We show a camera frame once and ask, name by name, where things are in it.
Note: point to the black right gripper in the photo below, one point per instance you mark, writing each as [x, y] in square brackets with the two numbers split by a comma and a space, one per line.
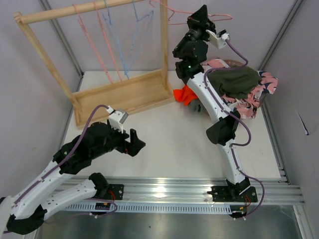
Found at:
[198, 19]

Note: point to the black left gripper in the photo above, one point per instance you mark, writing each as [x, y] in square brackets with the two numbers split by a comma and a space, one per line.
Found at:
[132, 147]

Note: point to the blue wire hanger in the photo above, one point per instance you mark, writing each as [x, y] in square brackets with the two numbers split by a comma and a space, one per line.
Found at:
[143, 23]
[114, 35]

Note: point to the grey shorts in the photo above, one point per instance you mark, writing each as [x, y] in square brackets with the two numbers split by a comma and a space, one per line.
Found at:
[197, 106]

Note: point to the dark olive shorts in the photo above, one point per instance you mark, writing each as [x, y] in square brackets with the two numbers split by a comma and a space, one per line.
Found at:
[236, 83]

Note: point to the pink patterned shorts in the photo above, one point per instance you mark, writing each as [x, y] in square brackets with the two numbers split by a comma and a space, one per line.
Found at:
[246, 107]

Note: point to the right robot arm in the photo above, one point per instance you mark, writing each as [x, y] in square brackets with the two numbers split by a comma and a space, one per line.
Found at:
[191, 52]

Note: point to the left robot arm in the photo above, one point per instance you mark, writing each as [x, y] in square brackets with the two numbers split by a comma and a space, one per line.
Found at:
[38, 202]

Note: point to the wooden clothes rack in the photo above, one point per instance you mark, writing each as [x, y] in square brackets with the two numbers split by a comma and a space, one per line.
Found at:
[134, 95]

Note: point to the pink translucent plastic basin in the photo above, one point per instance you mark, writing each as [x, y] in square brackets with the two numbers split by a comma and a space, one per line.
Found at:
[232, 63]

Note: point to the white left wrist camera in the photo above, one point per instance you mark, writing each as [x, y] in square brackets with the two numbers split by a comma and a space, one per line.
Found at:
[116, 118]

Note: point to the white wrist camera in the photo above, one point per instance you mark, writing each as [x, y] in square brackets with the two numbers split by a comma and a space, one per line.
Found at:
[116, 118]
[218, 40]

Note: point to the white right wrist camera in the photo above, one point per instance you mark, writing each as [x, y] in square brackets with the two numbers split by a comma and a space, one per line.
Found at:
[218, 40]

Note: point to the aluminium mounting rail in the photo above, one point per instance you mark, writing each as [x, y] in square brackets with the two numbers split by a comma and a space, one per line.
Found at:
[194, 191]

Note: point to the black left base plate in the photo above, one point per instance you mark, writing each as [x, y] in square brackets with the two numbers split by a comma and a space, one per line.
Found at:
[114, 192]

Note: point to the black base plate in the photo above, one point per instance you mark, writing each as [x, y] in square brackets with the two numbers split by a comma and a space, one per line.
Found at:
[225, 194]
[114, 192]

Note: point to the white slotted cable duct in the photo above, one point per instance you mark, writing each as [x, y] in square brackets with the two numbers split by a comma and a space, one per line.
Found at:
[120, 207]

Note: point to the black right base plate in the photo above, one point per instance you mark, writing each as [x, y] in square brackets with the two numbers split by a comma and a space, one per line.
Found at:
[225, 194]

